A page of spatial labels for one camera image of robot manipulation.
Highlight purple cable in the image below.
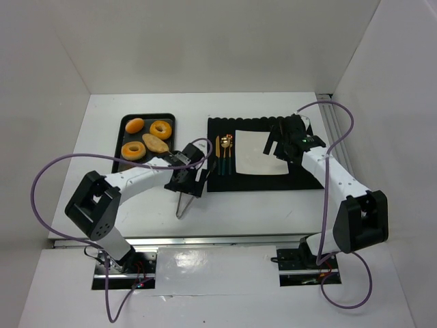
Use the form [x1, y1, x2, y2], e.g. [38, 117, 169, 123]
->
[31, 137, 213, 324]
[296, 100, 373, 310]

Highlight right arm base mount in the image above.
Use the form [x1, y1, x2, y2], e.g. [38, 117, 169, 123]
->
[270, 239, 341, 287]

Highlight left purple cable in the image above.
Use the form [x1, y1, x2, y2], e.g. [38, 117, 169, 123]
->
[31, 137, 213, 324]

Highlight glazed ring donut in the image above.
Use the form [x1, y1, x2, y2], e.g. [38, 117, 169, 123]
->
[150, 120, 173, 140]
[121, 141, 147, 161]

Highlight white square plate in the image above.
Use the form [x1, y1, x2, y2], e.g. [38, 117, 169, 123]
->
[234, 130, 289, 176]

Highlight aluminium rail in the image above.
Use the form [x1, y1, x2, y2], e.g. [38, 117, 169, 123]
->
[318, 103, 346, 166]

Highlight gold fork dark handle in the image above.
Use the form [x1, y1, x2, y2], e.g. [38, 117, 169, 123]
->
[227, 135, 233, 175]

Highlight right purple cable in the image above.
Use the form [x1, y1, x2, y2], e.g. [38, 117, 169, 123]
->
[296, 100, 373, 310]

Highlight oval flat bread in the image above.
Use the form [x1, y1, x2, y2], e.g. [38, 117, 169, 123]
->
[142, 133, 169, 154]

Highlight black placemat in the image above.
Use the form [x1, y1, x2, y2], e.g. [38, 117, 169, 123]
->
[207, 117, 322, 192]

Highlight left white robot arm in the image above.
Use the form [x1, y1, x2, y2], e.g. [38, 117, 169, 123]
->
[65, 143, 210, 272]

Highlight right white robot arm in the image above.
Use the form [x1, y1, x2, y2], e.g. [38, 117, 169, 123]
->
[263, 114, 389, 264]

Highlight gold spoon dark handle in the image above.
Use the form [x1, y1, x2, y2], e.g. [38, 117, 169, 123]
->
[221, 135, 230, 176]

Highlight black baking tray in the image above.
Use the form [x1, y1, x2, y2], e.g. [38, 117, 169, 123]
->
[112, 113, 175, 173]

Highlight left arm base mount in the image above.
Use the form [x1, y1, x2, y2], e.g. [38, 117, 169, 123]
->
[83, 246, 158, 290]

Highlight metal tongs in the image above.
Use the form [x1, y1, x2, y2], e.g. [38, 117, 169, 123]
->
[175, 193, 195, 219]

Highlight gold knife dark handle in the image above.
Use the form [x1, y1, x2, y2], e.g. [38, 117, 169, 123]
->
[215, 135, 221, 176]

